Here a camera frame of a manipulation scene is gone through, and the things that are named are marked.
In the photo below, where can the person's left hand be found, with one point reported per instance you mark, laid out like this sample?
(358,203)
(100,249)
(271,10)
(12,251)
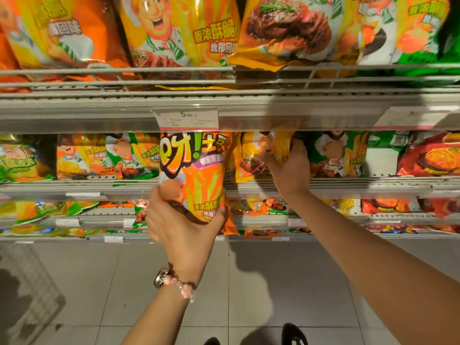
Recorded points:
(183,240)

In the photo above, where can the orange packet shelf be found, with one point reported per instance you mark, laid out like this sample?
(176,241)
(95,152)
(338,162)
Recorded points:
(201,165)

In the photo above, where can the person's right hand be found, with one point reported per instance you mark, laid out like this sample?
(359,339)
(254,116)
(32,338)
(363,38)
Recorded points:
(293,176)

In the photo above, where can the person's right black shoe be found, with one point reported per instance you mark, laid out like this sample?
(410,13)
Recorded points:
(293,335)

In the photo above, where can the black smart watch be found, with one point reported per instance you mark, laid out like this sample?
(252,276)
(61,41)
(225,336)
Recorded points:
(161,278)

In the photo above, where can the person's right forearm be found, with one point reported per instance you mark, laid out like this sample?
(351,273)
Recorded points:
(377,276)

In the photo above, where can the white price tag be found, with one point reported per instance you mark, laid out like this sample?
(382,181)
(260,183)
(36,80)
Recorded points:
(67,222)
(187,120)
(297,222)
(417,118)

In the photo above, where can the yellow snack bag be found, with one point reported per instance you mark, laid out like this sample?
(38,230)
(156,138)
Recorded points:
(251,165)

